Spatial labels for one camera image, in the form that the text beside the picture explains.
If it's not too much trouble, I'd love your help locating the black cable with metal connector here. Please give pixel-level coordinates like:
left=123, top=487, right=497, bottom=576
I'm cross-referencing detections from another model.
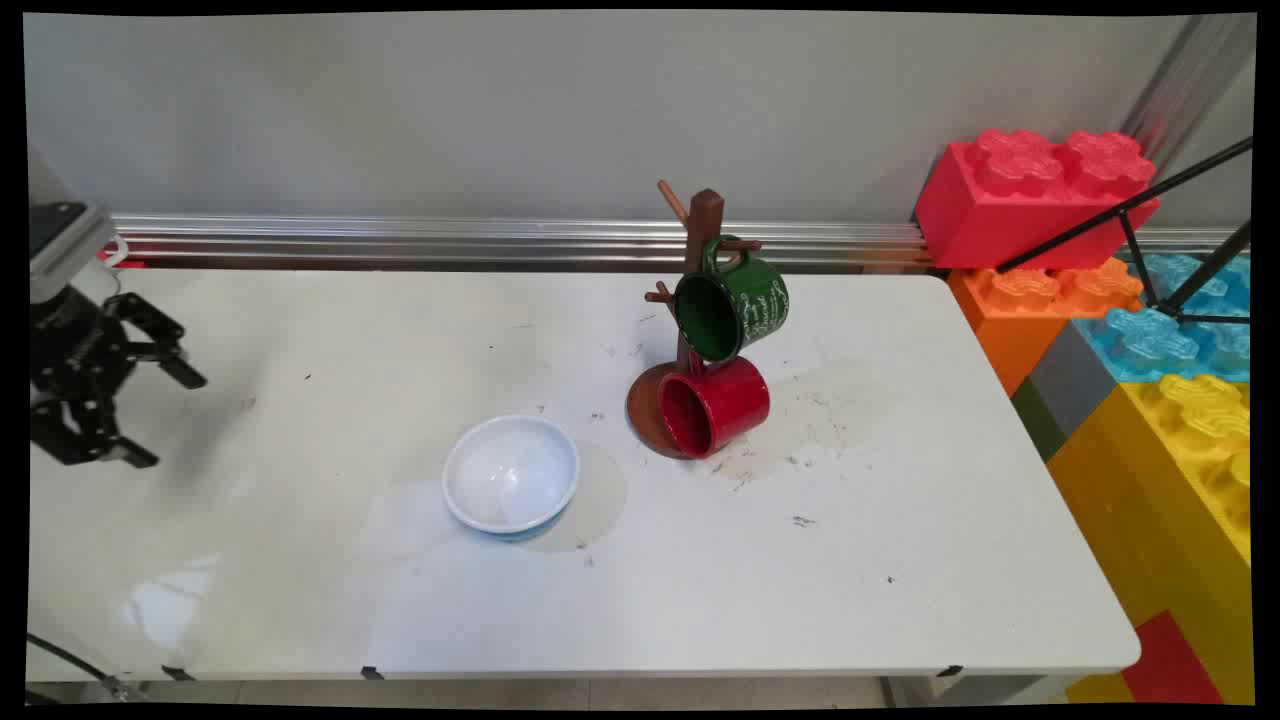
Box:
left=27, top=631, right=131, bottom=700

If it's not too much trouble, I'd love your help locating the dark green toy brick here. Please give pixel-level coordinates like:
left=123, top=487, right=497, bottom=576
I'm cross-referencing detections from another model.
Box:
left=1010, top=377, right=1068, bottom=463

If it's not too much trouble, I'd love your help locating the brown wooden mug tree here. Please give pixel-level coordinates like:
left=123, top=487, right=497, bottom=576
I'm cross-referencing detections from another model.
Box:
left=627, top=180, right=764, bottom=462

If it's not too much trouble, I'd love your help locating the red enamel mug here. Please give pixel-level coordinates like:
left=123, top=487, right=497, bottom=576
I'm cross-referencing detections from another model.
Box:
left=657, top=355, right=772, bottom=460

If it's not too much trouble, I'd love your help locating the white bowl with blue outside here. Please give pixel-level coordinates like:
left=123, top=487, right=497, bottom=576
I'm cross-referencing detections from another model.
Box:
left=442, top=415, right=581, bottom=542

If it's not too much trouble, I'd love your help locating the small red toy brick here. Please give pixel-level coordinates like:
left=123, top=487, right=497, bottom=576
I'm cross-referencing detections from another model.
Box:
left=1120, top=610, right=1227, bottom=705

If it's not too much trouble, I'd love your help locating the aluminium corner post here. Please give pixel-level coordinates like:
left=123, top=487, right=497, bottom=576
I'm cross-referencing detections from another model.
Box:
left=1120, top=14, right=1255, bottom=166

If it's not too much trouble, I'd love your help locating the grey toy brick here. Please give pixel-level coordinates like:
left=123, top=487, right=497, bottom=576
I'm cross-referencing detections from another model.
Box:
left=1029, top=320, right=1127, bottom=442

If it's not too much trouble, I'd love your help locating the light blue toy brick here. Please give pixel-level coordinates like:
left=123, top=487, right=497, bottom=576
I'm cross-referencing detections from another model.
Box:
left=1072, top=252, right=1252, bottom=384

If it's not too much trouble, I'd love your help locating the green enamel mug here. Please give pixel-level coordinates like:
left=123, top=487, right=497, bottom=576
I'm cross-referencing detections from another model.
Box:
left=673, top=235, right=791, bottom=364

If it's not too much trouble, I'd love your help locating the large red toy brick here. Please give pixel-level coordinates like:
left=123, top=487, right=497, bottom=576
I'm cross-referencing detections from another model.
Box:
left=914, top=128, right=1162, bottom=272

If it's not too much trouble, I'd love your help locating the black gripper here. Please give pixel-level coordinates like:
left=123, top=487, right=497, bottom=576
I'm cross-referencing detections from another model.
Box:
left=28, top=286, right=209, bottom=470

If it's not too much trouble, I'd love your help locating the aluminium wall rail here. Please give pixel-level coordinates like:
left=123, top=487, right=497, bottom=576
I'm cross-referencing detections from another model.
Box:
left=108, top=213, right=1251, bottom=271

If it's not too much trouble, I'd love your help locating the large orange toy brick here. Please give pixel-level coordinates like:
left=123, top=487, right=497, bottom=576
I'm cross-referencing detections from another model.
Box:
left=947, top=257, right=1145, bottom=397

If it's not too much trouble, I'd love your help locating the black tripod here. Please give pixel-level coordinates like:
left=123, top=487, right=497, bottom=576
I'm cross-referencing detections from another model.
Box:
left=995, top=135, right=1255, bottom=327

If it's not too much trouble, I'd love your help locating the large yellow toy brick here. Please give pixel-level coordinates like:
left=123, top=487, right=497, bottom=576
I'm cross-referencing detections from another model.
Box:
left=1045, top=372, right=1255, bottom=703

